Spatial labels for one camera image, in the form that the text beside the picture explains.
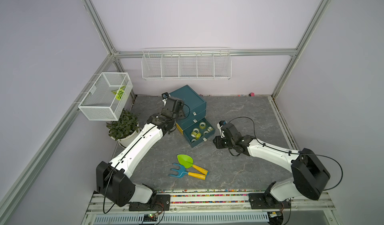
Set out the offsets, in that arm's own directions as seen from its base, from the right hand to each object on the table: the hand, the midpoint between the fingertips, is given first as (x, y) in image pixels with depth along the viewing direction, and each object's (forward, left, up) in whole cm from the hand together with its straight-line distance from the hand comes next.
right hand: (214, 139), depth 87 cm
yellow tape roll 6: (+8, +5, -6) cm, 11 cm away
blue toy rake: (-17, +18, -6) cm, 26 cm away
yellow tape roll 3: (+7, +13, -5) cm, 15 cm away
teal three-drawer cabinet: (+10, +12, -1) cm, 15 cm away
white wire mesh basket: (+15, +61, +19) cm, 65 cm away
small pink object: (+46, -36, -9) cm, 60 cm away
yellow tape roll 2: (+10, +11, -7) cm, 16 cm away
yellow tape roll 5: (+10, +2, -4) cm, 11 cm away
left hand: (+8, +20, +16) cm, 28 cm away
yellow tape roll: (+15, +7, -7) cm, 17 cm away
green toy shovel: (-10, +16, -8) cm, 21 cm away
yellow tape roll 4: (+5, +10, -4) cm, 12 cm away
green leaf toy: (+17, +53, +22) cm, 60 cm away
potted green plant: (+1, +51, +10) cm, 52 cm away
